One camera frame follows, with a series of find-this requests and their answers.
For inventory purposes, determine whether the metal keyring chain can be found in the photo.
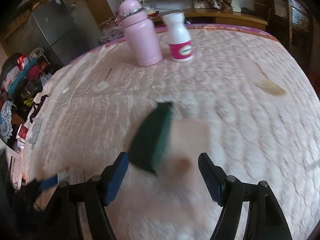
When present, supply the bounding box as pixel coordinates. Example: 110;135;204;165
115;7;145;23

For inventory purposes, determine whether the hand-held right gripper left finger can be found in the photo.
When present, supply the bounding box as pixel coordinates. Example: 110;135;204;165
44;152;130;240

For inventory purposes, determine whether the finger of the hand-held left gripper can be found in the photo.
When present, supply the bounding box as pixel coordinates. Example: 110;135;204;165
37;166;70;192

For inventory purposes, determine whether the grey refrigerator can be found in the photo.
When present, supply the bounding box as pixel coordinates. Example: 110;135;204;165
31;0;102;67

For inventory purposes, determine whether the white pill bottle pink label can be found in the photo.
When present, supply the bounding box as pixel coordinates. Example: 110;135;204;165
162;11;195;62

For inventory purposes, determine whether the patterned cloth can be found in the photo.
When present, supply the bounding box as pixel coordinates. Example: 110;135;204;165
100;17;125;44

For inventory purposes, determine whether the white box with green side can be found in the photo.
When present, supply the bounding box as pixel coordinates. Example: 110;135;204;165
129;101;209;177

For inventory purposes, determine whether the white lace cloth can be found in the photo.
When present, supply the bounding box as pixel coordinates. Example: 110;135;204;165
0;101;13;138

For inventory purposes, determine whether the wooden bed frame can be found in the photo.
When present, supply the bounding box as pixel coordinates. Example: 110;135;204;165
150;7;268;30

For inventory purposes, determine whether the pink quilted tablecloth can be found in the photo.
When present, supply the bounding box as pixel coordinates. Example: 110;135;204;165
12;24;320;240

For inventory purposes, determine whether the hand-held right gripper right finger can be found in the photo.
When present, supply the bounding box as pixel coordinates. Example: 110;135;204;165
198;152;293;240

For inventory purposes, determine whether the tan paper scrap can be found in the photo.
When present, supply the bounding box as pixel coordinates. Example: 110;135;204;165
254;62;287;97

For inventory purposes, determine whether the pile of clothes and bags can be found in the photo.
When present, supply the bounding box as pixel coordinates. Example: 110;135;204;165
0;47;54;105

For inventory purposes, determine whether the grey cloth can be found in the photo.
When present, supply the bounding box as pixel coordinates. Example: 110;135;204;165
29;117;42;144

